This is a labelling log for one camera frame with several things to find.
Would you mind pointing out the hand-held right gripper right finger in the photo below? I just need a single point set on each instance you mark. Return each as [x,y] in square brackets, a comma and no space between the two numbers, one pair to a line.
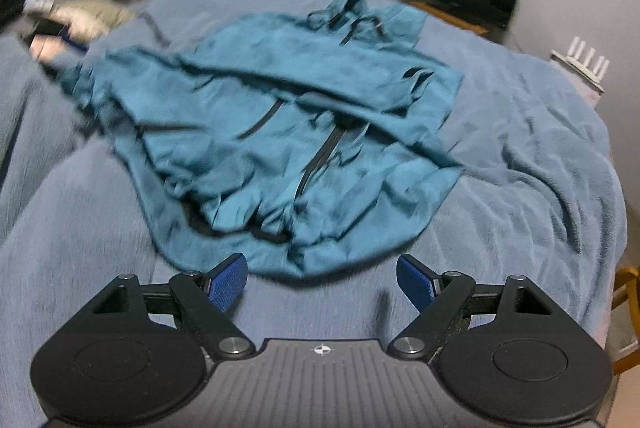
[414,280]

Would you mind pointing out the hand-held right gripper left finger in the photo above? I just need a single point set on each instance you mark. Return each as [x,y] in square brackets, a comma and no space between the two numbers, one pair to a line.
[229,280]

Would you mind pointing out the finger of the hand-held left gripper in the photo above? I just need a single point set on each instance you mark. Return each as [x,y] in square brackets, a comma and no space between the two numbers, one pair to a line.
[75,45]

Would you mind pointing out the teal t-shirt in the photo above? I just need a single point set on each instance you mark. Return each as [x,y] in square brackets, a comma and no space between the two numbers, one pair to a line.
[280,108]

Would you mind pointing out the person's left hand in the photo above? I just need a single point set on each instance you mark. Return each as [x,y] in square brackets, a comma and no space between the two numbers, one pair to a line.
[46,48]

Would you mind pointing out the olive green cloth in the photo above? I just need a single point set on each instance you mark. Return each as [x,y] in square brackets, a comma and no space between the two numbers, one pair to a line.
[95,16]

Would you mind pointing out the blue fleece blanket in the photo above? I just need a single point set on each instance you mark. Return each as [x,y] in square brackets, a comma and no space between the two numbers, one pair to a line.
[525,148]

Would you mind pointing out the wooden chair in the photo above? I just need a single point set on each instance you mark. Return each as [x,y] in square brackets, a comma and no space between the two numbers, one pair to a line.
[627,308]

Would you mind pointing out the wooden television stand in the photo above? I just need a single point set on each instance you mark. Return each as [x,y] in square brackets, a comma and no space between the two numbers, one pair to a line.
[452,17]

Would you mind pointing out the white router with antennas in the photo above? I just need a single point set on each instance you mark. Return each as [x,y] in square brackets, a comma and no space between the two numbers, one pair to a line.
[582,63]

